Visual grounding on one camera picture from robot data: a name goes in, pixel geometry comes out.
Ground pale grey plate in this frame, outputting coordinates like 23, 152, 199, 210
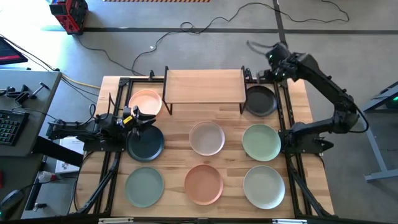
243, 165, 285, 210

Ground red and black toolbox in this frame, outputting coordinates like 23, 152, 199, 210
49, 0, 89, 35

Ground black clamp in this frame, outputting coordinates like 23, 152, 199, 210
0, 82, 50, 105

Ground clear plastic bottle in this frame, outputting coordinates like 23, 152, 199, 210
36, 170, 63, 184

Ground long black floor cable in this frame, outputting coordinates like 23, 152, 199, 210
130, 1, 351, 77

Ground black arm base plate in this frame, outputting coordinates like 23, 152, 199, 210
83, 138, 128, 152
278, 129, 335, 155

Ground teal green plate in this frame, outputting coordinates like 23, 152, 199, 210
124, 166, 165, 208

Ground grey desk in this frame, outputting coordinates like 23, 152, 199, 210
0, 70, 63, 218

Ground beige plate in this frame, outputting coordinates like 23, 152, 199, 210
188, 121, 226, 157

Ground dark navy plate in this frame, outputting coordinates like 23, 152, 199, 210
126, 124, 165, 162

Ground silver metal bracket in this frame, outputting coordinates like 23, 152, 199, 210
98, 217, 134, 224
272, 218, 308, 224

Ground dark computer monitor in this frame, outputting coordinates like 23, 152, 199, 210
0, 36, 29, 65

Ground black plate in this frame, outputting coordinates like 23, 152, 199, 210
244, 85, 278, 118

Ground wooden shelf with black legs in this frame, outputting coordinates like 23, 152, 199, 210
162, 65, 249, 115

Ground light peach plate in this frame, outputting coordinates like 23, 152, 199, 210
128, 89, 163, 116

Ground black beam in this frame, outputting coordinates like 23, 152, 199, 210
32, 136, 85, 167

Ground black keyboard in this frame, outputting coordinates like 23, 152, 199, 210
0, 108, 30, 147

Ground black aluminium table frame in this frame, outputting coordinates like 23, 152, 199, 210
74, 70, 335, 218

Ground grey metal table frame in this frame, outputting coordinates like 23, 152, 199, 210
362, 81, 398, 183

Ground terracotta orange plate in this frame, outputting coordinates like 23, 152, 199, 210
184, 164, 224, 206

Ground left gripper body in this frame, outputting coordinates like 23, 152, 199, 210
118, 105, 139, 133

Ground white box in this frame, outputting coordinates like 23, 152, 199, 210
54, 136, 85, 174

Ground light green plate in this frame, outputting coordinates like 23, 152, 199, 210
242, 124, 282, 162

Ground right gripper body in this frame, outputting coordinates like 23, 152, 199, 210
267, 42, 296, 81

